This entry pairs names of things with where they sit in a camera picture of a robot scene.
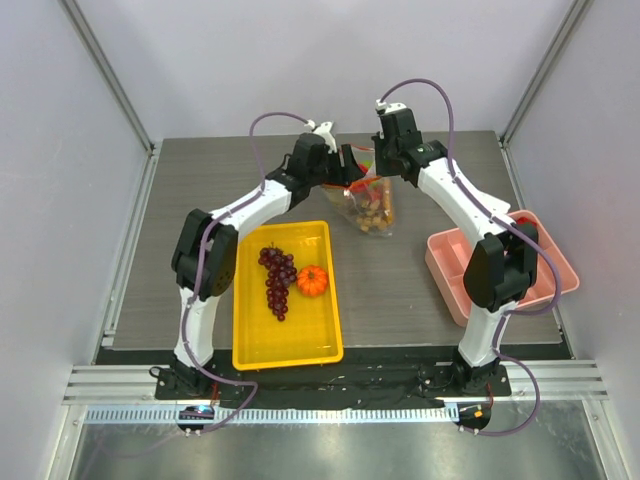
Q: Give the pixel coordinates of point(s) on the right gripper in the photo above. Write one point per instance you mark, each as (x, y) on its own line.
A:
(382, 163)

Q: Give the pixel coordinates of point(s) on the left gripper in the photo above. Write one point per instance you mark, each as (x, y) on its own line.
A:
(347, 174)

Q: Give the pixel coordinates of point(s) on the clear zip top bag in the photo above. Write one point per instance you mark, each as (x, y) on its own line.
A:
(343, 201)

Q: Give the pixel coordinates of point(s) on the orange fake pumpkin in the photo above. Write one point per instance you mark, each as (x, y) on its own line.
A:
(312, 281)

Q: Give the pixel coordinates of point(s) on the purple fake grapes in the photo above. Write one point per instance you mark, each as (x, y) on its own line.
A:
(281, 277)

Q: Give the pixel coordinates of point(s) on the red fake fruit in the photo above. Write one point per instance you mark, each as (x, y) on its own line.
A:
(364, 185)

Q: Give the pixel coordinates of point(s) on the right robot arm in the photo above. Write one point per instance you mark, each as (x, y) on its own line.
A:
(503, 263)

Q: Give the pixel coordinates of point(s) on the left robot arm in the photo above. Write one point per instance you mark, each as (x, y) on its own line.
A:
(204, 259)

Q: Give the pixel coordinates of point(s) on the green fake apple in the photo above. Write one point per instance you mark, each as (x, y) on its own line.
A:
(367, 164)

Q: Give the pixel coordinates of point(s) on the tan fake longan bunch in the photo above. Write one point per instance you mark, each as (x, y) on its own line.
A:
(370, 217)

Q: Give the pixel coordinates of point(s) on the pink divided organizer box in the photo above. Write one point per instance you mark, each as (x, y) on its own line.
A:
(448, 254)

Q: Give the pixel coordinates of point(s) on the red object in organizer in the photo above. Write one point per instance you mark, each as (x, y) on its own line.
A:
(521, 220)

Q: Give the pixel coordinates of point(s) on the yellow plastic tray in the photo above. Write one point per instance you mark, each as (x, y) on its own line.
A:
(311, 333)

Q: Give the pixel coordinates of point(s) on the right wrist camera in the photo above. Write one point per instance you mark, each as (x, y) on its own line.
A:
(383, 107)

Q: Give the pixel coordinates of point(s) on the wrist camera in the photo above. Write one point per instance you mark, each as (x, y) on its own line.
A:
(323, 130)
(383, 107)

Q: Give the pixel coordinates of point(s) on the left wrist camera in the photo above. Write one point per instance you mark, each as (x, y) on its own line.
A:
(323, 130)

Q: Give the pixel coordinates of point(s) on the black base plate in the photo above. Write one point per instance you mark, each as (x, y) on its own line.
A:
(366, 378)

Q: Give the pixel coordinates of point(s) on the white slotted cable duct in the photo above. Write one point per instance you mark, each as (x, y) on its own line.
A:
(182, 414)

